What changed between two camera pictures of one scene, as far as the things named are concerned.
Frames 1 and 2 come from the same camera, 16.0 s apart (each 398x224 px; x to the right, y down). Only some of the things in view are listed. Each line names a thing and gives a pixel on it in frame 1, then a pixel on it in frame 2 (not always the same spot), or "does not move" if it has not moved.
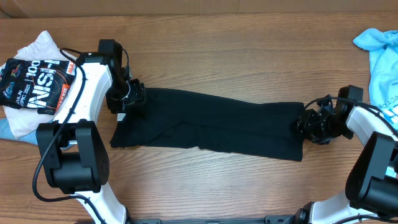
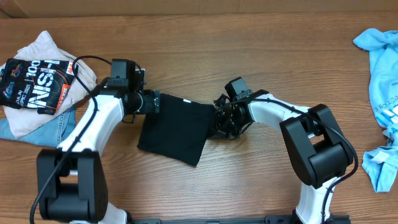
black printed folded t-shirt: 40,85 does not move
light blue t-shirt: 383,71 does not move
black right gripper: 304,122 to 219,130
